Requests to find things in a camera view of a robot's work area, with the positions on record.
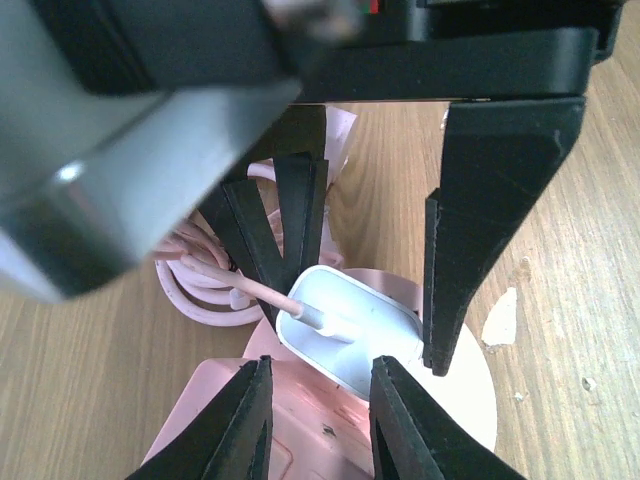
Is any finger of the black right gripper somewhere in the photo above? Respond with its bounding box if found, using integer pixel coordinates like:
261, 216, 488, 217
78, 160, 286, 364
199, 102, 331, 326
423, 97, 586, 376

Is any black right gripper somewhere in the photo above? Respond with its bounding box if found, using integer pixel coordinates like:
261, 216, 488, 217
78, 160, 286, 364
34, 1, 623, 103

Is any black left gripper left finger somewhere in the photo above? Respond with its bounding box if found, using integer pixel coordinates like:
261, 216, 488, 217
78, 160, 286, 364
129, 356, 273, 479

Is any small grey white plug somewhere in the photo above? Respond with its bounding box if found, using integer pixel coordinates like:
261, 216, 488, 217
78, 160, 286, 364
275, 265, 423, 400

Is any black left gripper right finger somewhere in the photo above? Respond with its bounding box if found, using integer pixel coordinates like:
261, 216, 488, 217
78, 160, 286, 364
369, 356, 522, 480

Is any pink round socket tower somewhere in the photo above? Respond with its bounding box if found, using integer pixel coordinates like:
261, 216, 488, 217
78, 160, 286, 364
139, 267, 499, 480

